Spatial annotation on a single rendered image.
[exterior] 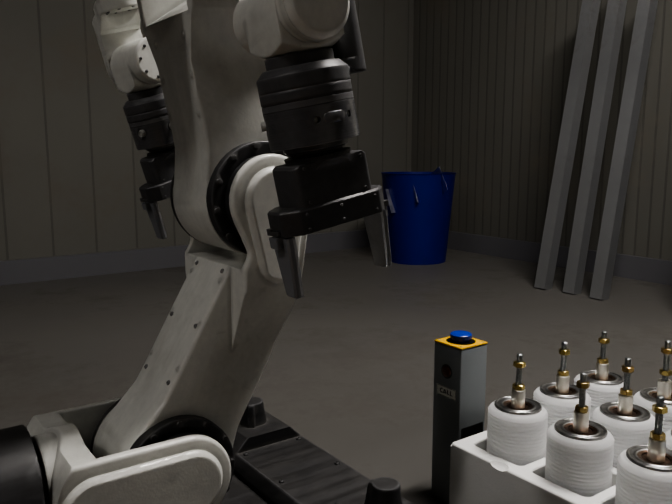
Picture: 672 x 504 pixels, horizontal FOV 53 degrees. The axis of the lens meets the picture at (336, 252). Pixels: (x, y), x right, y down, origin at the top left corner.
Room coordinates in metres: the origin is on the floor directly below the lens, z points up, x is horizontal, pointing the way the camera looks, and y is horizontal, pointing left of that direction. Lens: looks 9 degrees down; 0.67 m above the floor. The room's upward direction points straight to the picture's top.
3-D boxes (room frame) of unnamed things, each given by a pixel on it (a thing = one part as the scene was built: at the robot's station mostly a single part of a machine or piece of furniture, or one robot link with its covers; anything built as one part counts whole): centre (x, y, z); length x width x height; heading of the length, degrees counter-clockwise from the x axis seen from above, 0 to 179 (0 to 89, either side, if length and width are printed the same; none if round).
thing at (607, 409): (1.03, -0.46, 0.25); 0.08 x 0.08 x 0.01
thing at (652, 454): (0.87, -0.44, 0.26); 0.02 x 0.02 x 0.03
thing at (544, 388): (1.13, -0.40, 0.25); 0.08 x 0.08 x 0.01
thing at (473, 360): (1.22, -0.23, 0.16); 0.07 x 0.07 x 0.31; 36
